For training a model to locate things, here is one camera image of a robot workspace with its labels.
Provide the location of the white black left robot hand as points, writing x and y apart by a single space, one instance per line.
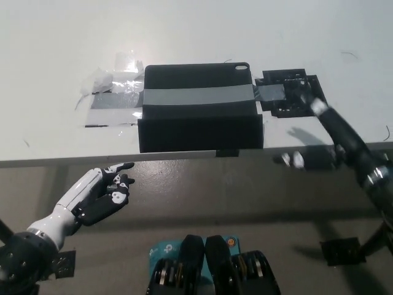
73 199

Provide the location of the robot body black teal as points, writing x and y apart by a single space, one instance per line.
215 267

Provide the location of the crumpled clear plastic tape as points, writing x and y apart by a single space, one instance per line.
102 80

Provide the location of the dark right robot hand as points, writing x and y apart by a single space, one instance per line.
344 132

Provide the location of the black box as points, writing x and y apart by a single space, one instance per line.
199 129

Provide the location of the black flat plastic piece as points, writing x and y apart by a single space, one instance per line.
294 80

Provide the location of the grey duct tape strip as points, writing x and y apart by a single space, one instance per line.
196 95

